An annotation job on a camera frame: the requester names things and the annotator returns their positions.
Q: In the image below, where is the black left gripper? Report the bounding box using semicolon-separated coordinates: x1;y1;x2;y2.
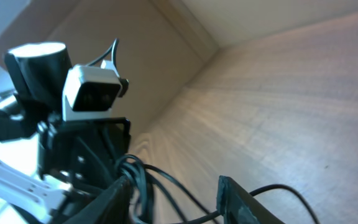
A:
37;117;131;190

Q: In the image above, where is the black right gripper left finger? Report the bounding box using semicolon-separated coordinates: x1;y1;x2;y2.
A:
59;176;131;224

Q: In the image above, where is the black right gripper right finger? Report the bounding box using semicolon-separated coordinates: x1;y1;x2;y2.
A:
216;175;283;224

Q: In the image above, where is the black USB cable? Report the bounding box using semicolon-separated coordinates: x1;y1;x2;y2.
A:
114;154;323;224

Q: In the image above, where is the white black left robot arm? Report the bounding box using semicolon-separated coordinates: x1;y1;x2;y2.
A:
0;40;132;223

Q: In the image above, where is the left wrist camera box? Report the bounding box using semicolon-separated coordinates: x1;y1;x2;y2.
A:
62;60;129;122

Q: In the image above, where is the black left camera cable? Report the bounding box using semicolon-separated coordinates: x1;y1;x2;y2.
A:
85;37;120;69

